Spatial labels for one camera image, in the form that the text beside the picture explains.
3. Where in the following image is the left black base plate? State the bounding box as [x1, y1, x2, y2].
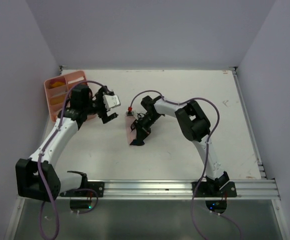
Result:
[59, 181, 106, 198]

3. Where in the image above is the pink divided organizer tray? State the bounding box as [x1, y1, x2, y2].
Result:
[44, 70, 86, 122]

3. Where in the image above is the aluminium mounting rail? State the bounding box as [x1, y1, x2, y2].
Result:
[16, 178, 283, 200]

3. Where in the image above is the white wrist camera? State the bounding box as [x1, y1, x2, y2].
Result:
[125, 106, 135, 119]
[103, 94, 121, 112]

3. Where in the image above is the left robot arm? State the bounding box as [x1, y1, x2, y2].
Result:
[15, 81, 121, 203]

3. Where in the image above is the white rolled garment in tray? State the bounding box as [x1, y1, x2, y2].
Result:
[67, 76, 85, 85]

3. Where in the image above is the orange rolled garment in tray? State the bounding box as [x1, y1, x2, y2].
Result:
[49, 95, 66, 106]

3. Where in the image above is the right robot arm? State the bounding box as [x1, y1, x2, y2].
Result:
[127, 96, 230, 197]

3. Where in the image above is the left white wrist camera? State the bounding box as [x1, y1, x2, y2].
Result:
[103, 94, 121, 112]

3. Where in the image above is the yellow rolled garment in tray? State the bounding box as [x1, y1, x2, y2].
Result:
[49, 80, 66, 89]

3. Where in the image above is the pink underwear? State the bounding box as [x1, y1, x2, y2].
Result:
[125, 116, 145, 147]

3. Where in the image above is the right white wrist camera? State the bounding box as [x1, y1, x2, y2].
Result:
[125, 106, 135, 119]

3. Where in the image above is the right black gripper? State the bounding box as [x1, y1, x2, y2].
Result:
[133, 113, 162, 144]

